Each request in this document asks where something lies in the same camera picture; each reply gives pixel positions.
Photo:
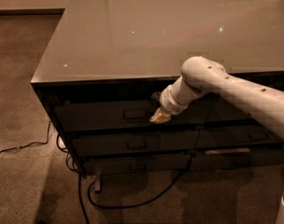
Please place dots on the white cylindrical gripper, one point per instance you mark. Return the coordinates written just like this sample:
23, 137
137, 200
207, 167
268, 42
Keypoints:
167, 102

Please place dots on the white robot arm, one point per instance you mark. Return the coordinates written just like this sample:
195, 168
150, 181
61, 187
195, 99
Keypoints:
200, 76

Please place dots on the dark grey drawer cabinet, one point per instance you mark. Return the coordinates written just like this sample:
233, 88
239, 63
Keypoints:
125, 50

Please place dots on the dark wall baseboard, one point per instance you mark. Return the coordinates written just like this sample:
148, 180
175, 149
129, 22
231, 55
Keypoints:
31, 11

